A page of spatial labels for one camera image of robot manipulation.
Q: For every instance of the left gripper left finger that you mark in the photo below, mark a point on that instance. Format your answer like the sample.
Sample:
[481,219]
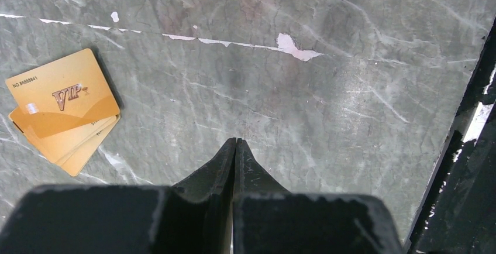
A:
[191,216]

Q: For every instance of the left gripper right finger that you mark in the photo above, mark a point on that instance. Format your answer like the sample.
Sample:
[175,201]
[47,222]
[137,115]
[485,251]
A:
[267,218]

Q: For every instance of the gold credit card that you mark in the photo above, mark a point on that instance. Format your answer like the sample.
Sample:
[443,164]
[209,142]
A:
[65,109]

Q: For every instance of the black base frame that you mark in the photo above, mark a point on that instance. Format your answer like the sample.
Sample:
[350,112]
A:
[457,214]

